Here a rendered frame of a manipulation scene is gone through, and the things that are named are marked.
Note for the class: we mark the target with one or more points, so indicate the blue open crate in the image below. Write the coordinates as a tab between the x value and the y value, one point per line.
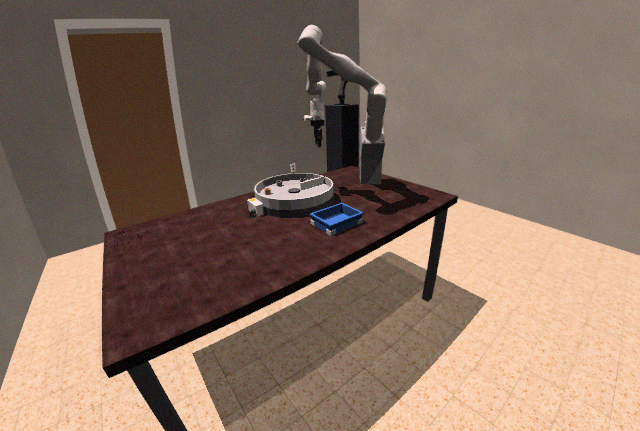
336	218

